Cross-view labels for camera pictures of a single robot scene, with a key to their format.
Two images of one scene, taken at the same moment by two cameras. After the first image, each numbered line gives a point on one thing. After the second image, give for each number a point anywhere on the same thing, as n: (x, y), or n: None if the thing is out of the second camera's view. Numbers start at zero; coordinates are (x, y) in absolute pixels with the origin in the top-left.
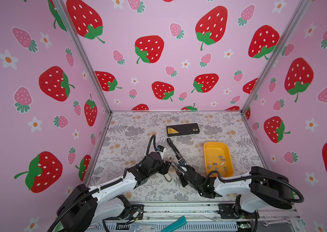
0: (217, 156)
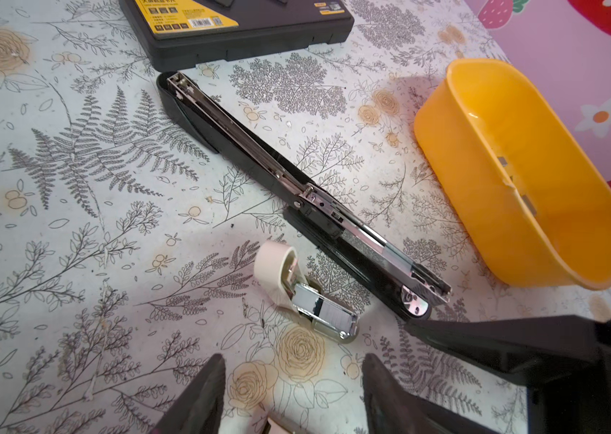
0: (524, 180)
